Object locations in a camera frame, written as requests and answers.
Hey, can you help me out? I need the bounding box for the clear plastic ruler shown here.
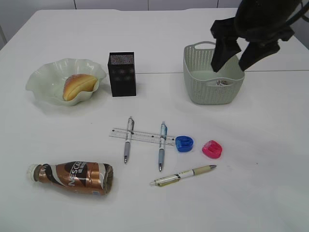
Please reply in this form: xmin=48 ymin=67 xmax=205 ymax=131
xmin=109 ymin=127 xmax=177 ymax=147

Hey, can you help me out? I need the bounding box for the light green woven basket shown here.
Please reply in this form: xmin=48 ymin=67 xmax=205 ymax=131
xmin=183 ymin=42 xmax=245 ymax=105

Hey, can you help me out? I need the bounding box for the grey grip ballpoint pen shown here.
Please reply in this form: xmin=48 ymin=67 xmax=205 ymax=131
xmin=124 ymin=116 xmax=134 ymax=164

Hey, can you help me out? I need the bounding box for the blue pencil sharpener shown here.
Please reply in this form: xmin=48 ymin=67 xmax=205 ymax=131
xmin=175 ymin=136 xmax=194 ymax=153

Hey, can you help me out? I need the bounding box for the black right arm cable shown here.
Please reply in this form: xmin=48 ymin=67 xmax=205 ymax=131
xmin=284 ymin=0 xmax=309 ymax=27

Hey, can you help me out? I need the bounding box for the pink pencil sharpener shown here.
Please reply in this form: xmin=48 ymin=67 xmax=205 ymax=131
xmin=202 ymin=140 xmax=223 ymax=159

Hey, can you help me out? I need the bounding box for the black mesh pen holder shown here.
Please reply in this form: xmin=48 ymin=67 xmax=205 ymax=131
xmin=108 ymin=52 xmax=136 ymax=97

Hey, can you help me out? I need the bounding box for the blue grip ballpoint pen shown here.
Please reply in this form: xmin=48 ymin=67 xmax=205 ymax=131
xmin=158 ymin=121 xmax=167 ymax=172

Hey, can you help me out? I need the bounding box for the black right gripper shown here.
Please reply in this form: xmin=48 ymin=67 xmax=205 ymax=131
xmin=211 ymin=16 xmax=295 ymax=73

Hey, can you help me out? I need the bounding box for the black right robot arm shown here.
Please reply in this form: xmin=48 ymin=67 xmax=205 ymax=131
xmin=211 ymin=0 xmax=309 ymax=72

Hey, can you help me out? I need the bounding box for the paper piece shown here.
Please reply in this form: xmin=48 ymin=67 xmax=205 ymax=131
xmin=216 ymin=80 xmax=229 ymax=86

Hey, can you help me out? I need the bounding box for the pale green wavy plate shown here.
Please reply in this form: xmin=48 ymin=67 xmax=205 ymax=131
xmin=26 ymin=58 xmax=106 ymax=106

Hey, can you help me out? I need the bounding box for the brown Nescafe coffee bottle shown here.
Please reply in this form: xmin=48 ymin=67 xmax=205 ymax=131
xmin=27 ymin=161 xmax=113 ymax=196

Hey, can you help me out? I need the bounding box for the white beige ballpoint pen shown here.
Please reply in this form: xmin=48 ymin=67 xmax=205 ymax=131
xmin=150 ymin=165 xmax=217 ymax=187

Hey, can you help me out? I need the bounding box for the bread bun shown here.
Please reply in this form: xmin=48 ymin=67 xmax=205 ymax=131
xmin=63 ymin=74 xmax=98 ymax=101

